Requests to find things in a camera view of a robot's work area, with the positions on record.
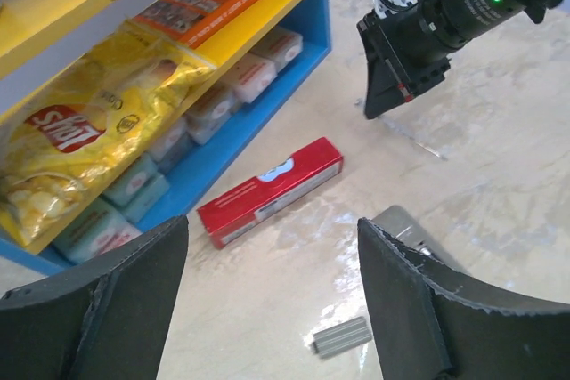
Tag orange flat box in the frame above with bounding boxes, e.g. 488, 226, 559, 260
134, 0, 257, 48

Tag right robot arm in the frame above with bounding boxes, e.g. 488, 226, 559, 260
357, 0, 563, 119

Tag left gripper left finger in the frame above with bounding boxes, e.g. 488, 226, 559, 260
1, 216, 189, 379

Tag green tissue pack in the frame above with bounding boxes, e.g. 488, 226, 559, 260
102, 153, 170, 223

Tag blue shelf unit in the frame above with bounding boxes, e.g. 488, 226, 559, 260
1, 0, 330, 275

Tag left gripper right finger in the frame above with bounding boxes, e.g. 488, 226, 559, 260
357, 218, 569, 379

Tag yellow chips bag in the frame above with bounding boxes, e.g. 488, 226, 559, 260
1, 20, 216, 249

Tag clear test pen screwdriver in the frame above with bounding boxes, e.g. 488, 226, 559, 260
377, 114, 448, 161

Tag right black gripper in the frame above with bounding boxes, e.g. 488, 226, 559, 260
357, 0, 454, 119

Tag red toothpaste box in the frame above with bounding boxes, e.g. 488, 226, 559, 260
197, 137, 344, 249

